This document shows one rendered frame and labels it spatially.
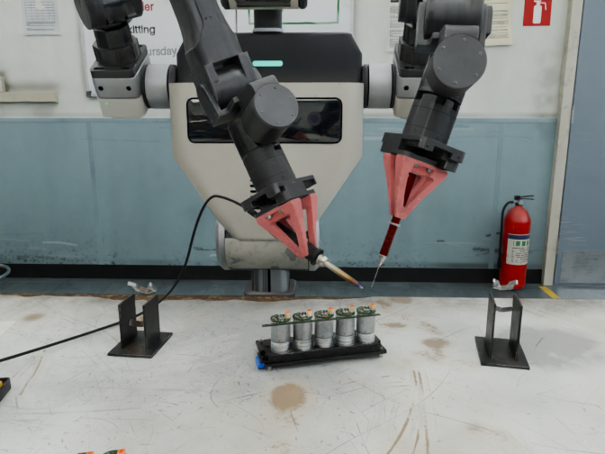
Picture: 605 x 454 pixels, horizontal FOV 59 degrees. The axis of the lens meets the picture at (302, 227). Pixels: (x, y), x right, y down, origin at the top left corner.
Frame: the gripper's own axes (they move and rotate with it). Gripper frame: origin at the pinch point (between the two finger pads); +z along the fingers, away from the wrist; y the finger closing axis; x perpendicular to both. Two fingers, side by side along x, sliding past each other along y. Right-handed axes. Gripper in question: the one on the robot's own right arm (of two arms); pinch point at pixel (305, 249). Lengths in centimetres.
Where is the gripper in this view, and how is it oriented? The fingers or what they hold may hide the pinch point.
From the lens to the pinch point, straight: 72.6
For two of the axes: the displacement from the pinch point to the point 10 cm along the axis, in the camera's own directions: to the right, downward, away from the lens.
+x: -7.5, 3.8, 5.4
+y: 5.1, -1.9, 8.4
